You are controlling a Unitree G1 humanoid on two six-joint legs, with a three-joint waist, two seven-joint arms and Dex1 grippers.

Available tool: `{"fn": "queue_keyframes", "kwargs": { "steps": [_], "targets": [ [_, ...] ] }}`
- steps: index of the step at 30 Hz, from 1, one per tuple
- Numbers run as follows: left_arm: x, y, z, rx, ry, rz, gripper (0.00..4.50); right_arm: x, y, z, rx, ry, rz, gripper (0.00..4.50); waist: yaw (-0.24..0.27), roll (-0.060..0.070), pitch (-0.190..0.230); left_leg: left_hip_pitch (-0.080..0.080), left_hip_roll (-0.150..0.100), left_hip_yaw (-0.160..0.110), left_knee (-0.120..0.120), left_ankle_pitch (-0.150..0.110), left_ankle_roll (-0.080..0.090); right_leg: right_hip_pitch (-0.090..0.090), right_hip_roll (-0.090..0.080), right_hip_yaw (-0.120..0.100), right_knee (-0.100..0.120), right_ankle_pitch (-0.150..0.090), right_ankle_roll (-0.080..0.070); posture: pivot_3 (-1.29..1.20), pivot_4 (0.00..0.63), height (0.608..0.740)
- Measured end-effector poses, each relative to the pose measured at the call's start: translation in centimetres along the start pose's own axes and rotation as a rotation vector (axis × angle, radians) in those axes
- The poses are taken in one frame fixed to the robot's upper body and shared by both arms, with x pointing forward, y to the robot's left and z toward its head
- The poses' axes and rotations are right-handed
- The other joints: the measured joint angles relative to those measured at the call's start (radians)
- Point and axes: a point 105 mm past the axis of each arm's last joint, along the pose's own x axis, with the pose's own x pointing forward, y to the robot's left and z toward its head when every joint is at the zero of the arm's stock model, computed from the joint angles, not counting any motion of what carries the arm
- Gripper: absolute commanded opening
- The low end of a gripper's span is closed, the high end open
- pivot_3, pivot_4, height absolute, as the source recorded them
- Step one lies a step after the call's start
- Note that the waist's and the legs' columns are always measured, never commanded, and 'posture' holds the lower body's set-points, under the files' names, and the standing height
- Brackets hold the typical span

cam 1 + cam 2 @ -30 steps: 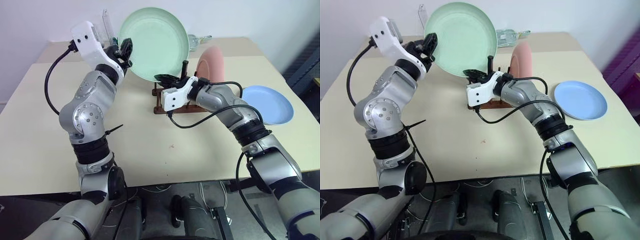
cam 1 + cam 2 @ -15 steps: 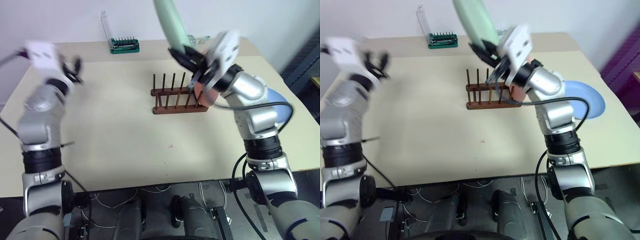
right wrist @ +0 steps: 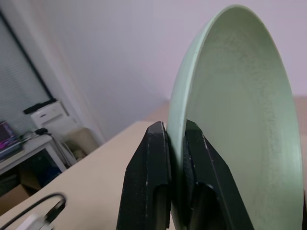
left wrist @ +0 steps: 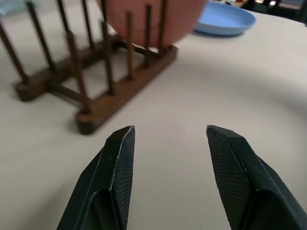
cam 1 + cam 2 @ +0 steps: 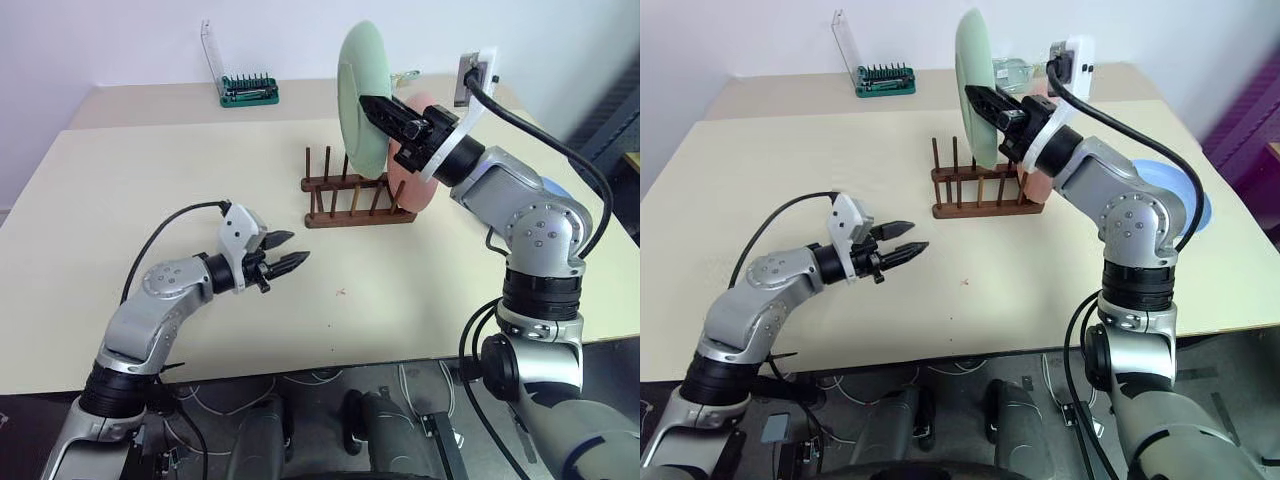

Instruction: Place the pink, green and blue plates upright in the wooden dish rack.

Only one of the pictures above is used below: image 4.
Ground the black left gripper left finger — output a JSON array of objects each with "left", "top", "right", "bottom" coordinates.
[{"left": 56, "top": 125, "right": 136, "bottom": 230}]

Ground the brown wooden dish rack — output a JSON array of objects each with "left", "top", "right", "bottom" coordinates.
[{"left": 0, "top": 0, "right": 179, "bottom": 135}]

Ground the light green plate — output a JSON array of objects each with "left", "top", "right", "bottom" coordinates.
[{"left": 0, "top": 0, "right": 43, "bottom": 15}]

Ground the blue plate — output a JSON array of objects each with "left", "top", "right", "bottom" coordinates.
[{"left": 193, "top": 1, "right": 257, "bottom": 37}]

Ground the pink plate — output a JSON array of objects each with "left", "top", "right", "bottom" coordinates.
[{"left": 94, "top": 0, "right": 208, "bottom": 47}]

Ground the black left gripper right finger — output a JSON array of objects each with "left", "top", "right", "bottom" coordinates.
[{"left": 206, "top": 125, "right": 307, "bottom": 230}]

